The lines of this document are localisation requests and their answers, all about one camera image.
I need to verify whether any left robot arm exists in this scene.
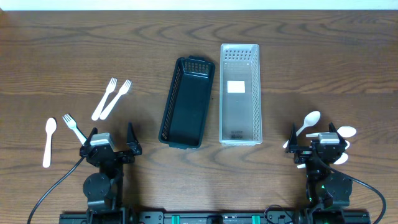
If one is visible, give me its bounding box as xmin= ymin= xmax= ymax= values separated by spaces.
xmin=80 ymin=123 xmax=142 ymax=223

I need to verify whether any clear plastic basket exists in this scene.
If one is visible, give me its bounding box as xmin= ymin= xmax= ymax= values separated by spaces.
xmin=220 ymin=44 xmax=262 ymax=146

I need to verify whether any white label in basket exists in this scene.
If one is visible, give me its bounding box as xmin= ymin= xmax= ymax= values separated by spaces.
xmin=227 ymin=80 xmax=246 ymax=93

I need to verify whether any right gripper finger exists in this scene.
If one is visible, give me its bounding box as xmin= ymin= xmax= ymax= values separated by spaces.
xmin=328 ymin=123 xmax=346 ymax=145
xmin=287 ymin=124 xmax=298 ymax=149

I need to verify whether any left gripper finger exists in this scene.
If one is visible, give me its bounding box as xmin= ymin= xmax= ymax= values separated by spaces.
xmin=83 ymin=128 xmax=98 ymax=146
xmin=126 ymin=122 xmax=142 ymax=155

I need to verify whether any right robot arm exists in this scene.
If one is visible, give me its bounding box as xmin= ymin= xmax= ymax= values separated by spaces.
xmin=285 ymin=123 xmax=353 ymax=224

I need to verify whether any black plastic basket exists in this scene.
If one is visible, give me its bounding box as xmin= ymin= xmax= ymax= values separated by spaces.
xmin=159 ymin=55 xmax=215 ymax=149

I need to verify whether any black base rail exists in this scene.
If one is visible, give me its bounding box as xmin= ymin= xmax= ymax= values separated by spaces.
xmin=58 ymin=210 xmax=371 ymax=224

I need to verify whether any white plastic spoon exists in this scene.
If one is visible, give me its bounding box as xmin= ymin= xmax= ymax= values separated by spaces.
xmin=306 ymin=126 xmax=356 ymax=138
xmin=297 ymin=152 xmax=348 ymax=169
xmin=345 ymin=140 xmax=350 ymax=150
xmin=42 ymin=118 xmax=57 ymax=168
xmin=296 ymin=111 xmax=321 ymax=136

